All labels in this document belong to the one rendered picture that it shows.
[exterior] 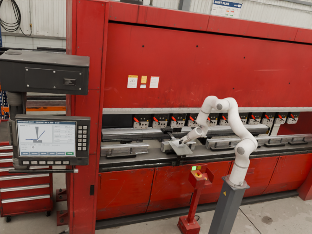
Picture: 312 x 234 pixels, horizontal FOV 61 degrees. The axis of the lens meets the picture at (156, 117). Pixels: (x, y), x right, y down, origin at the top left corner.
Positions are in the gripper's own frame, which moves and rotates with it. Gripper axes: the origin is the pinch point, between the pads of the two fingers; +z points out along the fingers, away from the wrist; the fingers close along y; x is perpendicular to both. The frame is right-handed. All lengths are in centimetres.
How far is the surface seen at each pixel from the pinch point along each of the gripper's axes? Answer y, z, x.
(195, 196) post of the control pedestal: -13, 27, 54
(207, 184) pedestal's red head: -19, 8, 46
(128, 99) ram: 56, -19, -43
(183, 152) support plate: 3.8, -0.7, 10.6
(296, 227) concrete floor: -151, 36, 123
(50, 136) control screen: 132, -49, -4
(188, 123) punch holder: -11.1, -5.4, -18.2
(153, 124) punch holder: 27.8, -2.6, -22.7
